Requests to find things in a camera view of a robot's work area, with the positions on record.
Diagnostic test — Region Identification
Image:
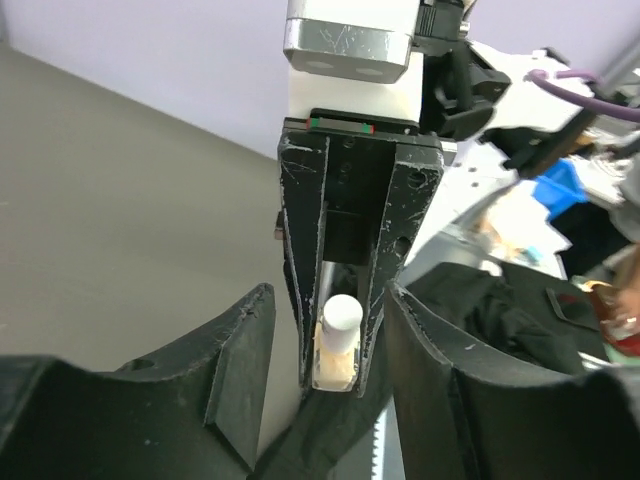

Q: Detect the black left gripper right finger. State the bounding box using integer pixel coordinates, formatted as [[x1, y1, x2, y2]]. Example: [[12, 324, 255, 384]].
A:
[[384, 283, 639, 479]]

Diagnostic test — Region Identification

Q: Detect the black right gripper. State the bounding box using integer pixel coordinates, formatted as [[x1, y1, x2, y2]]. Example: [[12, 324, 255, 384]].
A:
[[278, 109, 444, 397]]

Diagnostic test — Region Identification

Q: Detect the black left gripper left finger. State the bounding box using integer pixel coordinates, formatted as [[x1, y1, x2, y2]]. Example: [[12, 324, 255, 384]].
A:
[[1, 284, 276, 479]]

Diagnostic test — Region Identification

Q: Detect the beige nail polish bottle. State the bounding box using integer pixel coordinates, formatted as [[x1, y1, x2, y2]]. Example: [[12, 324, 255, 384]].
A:
[[311, 294, 363, 392]]

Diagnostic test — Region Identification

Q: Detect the black sleeved forearm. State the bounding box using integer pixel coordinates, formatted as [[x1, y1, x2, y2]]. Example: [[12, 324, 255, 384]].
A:
[[255, 263, 606, 479]]

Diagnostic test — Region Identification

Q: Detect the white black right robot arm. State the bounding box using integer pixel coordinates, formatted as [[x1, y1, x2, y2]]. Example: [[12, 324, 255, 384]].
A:
[[276, 1, 639, 393]]

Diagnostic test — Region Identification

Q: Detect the grey slotted cable duct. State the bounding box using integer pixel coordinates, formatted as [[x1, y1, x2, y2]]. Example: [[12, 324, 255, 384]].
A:
[[371, 401, 405, 480]]

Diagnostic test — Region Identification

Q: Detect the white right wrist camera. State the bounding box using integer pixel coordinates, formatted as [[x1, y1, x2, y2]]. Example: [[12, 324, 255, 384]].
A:
[[283, 0, 423, 122]]

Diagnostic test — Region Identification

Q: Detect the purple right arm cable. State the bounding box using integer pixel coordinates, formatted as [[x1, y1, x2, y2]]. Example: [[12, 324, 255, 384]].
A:
[[524, 68, 640, 121]]

